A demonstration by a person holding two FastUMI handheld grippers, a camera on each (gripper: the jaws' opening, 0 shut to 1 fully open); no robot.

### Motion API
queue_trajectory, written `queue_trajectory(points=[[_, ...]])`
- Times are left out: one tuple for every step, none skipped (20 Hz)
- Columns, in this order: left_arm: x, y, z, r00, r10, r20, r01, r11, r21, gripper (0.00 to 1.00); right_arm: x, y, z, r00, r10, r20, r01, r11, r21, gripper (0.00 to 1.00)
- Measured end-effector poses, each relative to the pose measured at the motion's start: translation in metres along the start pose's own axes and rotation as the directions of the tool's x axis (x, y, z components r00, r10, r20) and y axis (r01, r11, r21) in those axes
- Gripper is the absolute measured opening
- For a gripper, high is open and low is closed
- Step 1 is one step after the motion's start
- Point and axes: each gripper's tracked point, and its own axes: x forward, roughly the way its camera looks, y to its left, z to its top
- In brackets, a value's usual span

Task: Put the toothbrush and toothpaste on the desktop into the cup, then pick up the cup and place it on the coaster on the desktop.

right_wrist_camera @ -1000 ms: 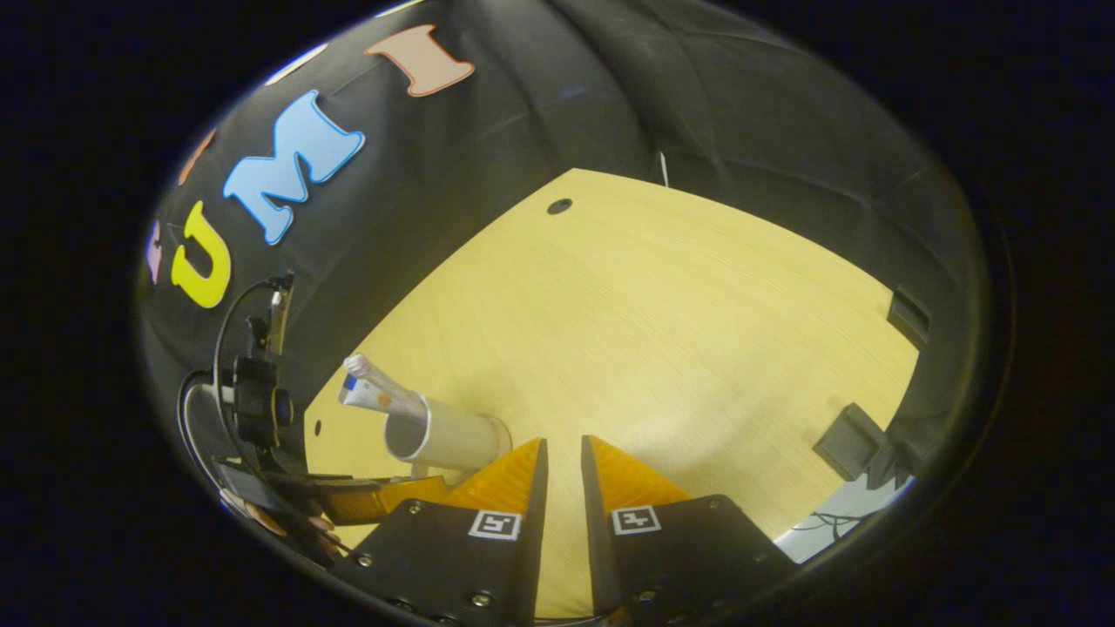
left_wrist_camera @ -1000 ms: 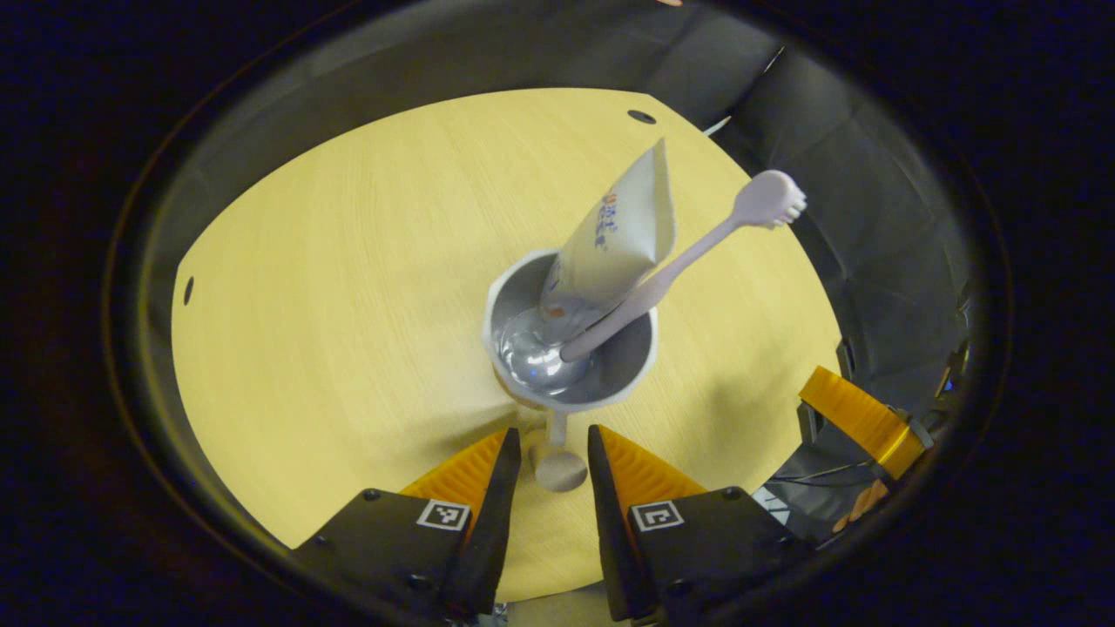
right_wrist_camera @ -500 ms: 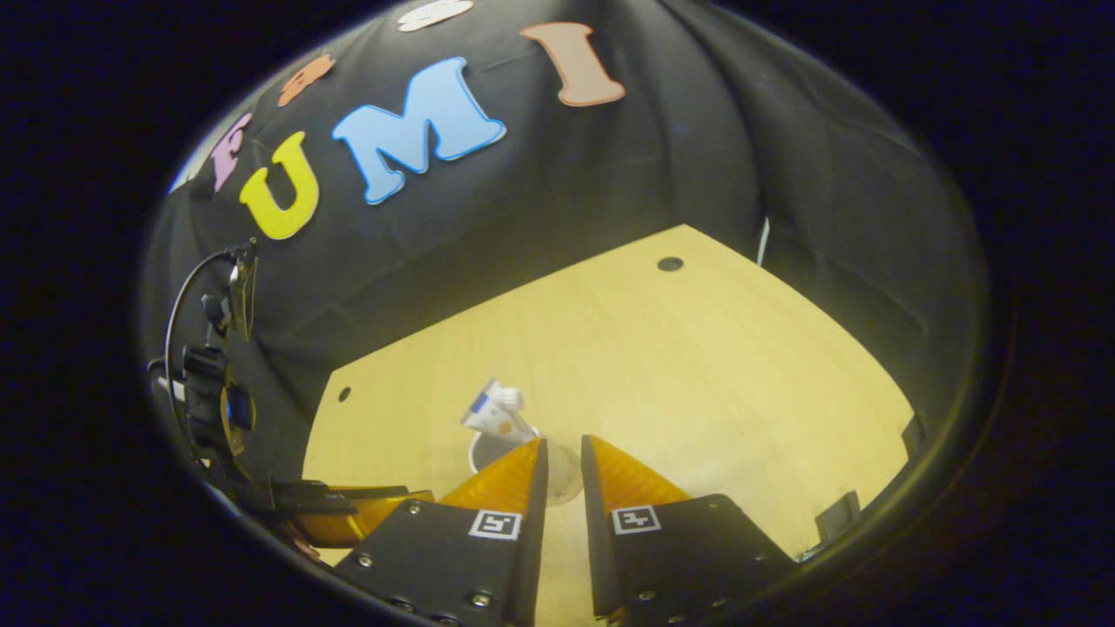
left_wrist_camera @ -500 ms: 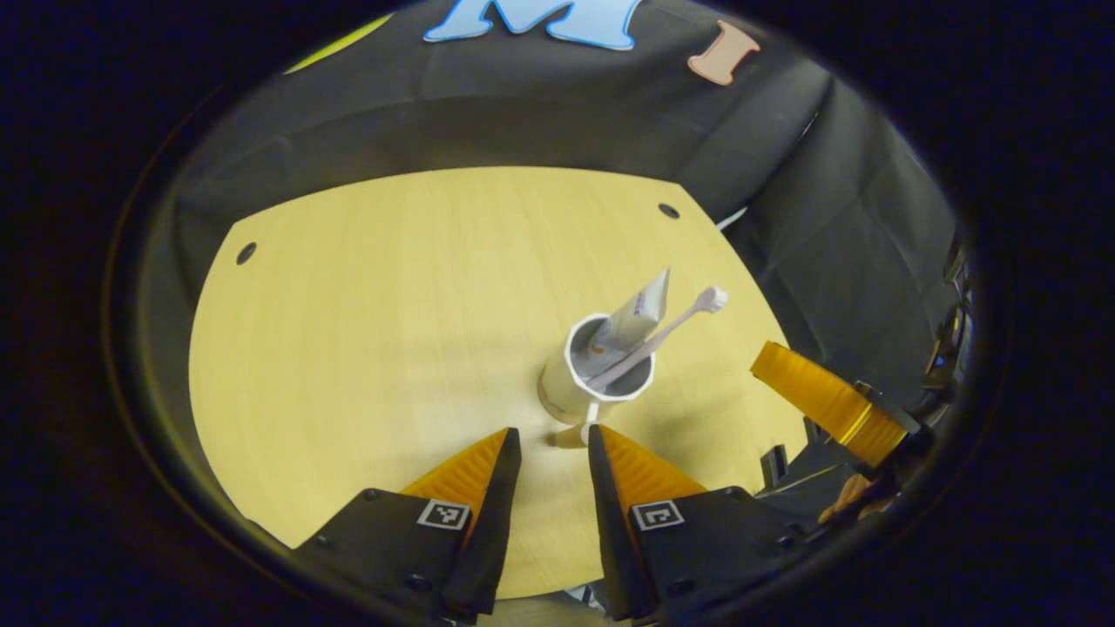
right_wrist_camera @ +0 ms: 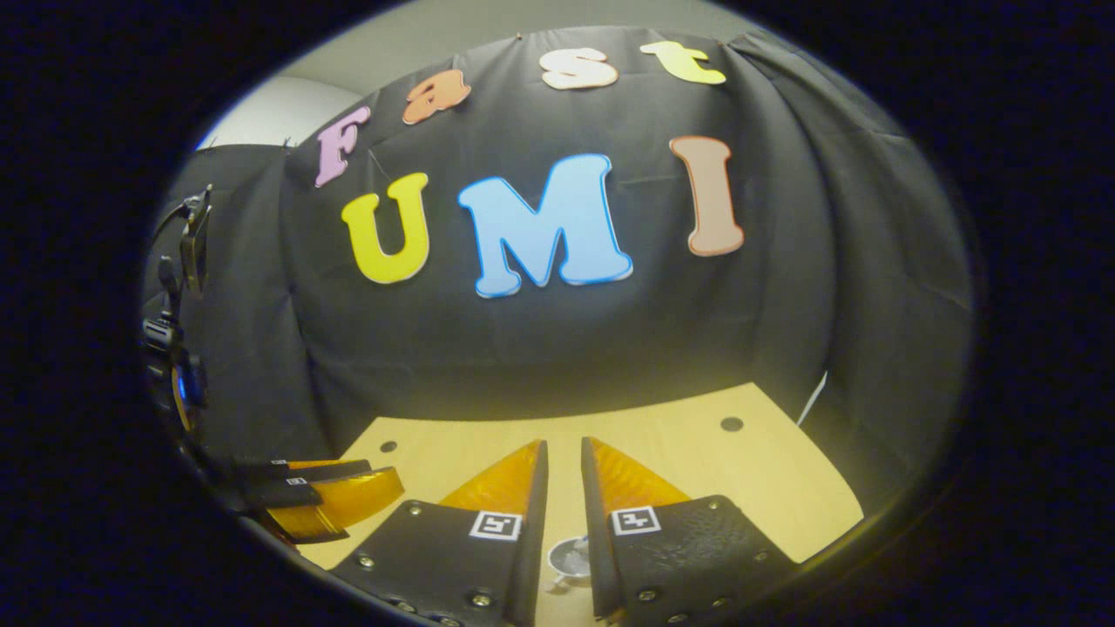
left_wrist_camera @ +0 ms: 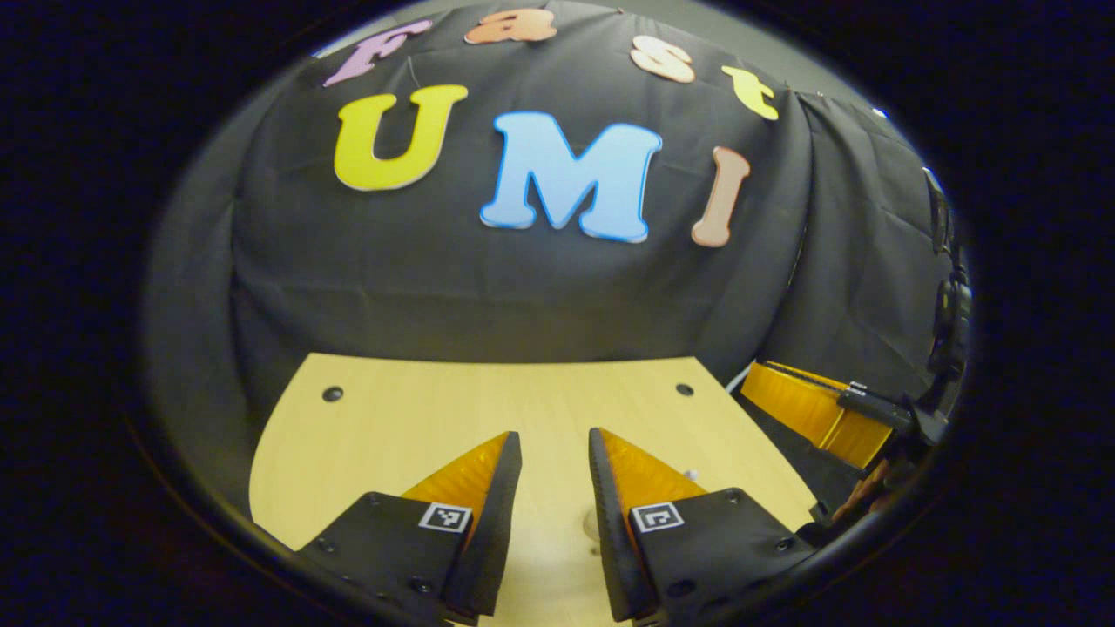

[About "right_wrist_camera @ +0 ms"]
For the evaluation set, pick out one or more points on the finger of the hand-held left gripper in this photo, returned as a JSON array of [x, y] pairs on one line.
[[340, 505], [296, 471]]

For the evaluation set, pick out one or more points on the black backdrop cloth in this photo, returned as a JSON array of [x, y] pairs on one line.
[[610, 340]]

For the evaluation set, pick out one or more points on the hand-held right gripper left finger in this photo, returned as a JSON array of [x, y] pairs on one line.
[[531, 557]]

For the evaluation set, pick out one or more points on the wooden desktop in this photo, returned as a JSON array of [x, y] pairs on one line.
[[697, 461]]

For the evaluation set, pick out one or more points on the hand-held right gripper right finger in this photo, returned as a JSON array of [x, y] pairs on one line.
[[597, 557]]

